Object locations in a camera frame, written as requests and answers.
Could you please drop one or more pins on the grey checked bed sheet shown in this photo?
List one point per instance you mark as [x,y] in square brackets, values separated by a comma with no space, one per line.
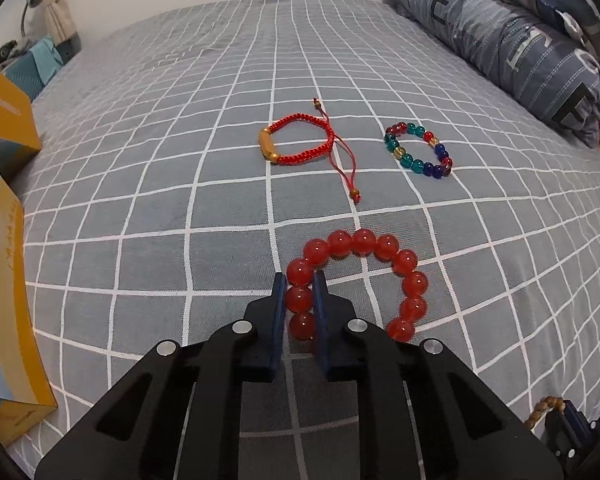
[188,158]

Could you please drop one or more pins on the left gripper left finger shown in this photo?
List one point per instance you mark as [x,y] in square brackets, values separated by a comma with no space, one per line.
[176,413]

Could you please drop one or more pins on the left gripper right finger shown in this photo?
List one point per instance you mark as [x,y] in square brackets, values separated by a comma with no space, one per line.
[422,412]

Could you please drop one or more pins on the teal suitcase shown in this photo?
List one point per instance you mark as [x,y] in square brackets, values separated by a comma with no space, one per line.
[33,69]

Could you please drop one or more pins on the yellow blue cardboard box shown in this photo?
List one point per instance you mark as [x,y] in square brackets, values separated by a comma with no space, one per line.
[25,394]

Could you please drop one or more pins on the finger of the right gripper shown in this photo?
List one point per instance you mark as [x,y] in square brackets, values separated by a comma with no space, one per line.
[575,442]

